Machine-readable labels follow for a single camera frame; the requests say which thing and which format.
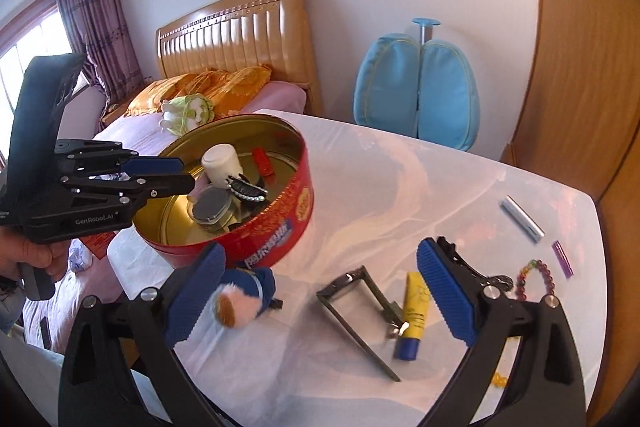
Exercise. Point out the silver tube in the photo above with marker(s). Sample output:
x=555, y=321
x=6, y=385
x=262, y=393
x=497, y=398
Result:
x=522, y=218

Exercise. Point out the purple curtain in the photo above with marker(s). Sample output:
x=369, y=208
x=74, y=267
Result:
x=100, y=22

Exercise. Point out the orange pillow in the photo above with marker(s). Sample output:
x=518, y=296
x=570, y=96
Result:
x=230, y=84

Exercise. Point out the small black object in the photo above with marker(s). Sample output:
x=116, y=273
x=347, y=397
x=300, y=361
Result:
x=45, y=332

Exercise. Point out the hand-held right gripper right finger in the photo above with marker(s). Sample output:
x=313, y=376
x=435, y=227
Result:
x=447, y=292

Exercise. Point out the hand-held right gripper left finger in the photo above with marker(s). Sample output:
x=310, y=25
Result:
x=197, y=297

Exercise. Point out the lilac lipstick tube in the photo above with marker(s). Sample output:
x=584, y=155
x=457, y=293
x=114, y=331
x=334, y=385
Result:
x=200, y=188

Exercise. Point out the yellow tube with blue cap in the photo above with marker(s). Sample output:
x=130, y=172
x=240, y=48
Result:
x=415, y=307

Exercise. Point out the black rhinestone hair clip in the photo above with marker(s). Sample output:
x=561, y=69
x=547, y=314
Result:
x=247, y=191

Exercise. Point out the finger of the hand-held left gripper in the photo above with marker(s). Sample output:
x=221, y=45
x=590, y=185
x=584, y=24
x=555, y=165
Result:
x=167, y=186
x=152, y=166

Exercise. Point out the window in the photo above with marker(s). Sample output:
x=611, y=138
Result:
x=25, y=37

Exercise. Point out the purple tube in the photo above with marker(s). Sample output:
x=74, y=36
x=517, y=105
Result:
x=563, y=259

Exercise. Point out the wooden wardrobe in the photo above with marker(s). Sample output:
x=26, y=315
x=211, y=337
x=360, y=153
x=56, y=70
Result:
x=590, y=57

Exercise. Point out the person's left hand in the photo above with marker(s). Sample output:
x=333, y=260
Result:
x=30, y=252

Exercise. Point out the round red tin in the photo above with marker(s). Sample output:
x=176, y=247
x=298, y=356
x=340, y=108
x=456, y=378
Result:
x=280, y=217

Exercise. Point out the red paper packet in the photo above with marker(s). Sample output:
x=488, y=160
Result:
x=97, y=244

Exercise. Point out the red lipstick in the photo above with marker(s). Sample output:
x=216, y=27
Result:
x=262, y=162

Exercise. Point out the cabbage plush toy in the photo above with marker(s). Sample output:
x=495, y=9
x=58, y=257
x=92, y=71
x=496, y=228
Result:
x=192, y=112

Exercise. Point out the round compact mirror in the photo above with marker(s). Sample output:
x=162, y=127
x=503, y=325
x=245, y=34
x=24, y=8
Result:
x=210, y=207

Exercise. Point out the blue padded chair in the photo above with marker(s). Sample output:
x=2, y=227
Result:
x=390, y=92

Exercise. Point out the pink bed sheet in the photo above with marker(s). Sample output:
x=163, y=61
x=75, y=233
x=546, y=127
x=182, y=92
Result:
x=130, y=134

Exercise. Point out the white cream jar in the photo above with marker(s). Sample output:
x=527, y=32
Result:
x=220, y=162

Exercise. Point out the pink pillow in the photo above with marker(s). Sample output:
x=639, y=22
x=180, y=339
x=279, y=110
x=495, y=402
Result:
x=285, y=97

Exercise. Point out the white plastic bag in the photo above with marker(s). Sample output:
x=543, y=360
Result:
x=80, y=259

